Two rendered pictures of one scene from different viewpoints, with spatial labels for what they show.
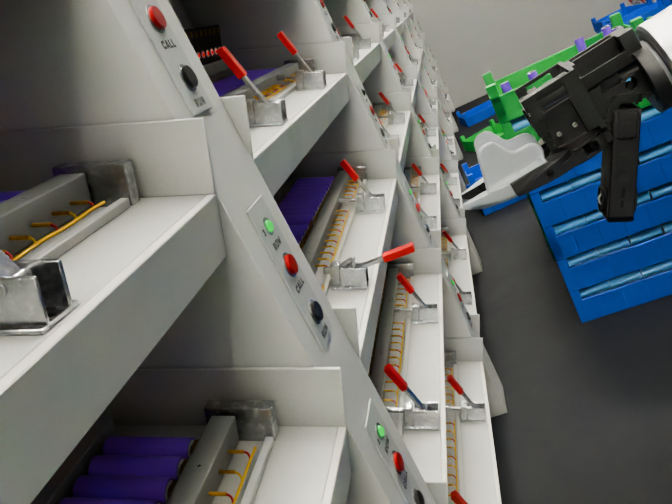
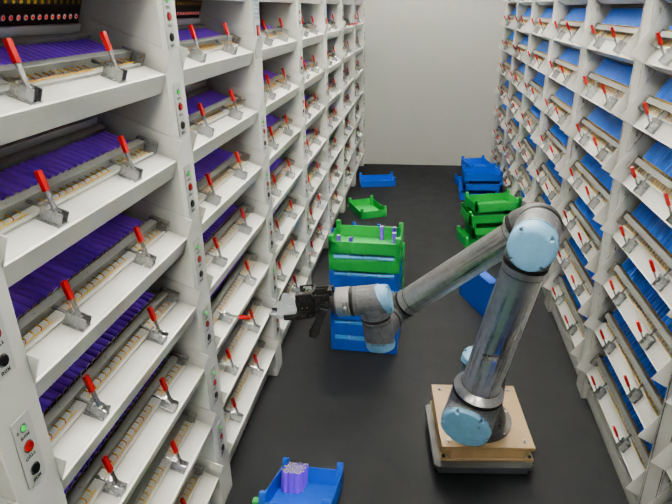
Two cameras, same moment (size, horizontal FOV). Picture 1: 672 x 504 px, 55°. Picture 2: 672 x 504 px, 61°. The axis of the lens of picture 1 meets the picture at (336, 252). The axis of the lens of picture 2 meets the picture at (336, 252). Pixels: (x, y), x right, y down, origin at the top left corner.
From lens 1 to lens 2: 1.15 m
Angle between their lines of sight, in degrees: 11
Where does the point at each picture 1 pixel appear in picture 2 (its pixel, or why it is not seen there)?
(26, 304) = (161, 339)
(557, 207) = not seen: hidden behind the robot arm
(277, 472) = (183, 375)
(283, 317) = (200, 339)
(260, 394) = (186, 353)
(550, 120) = (300, 303)
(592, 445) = (299, 401)
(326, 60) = (259, 209)
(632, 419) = (320, 397)
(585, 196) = not seen: hidden behind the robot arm
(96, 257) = (169, 324)
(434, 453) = (229, 383)
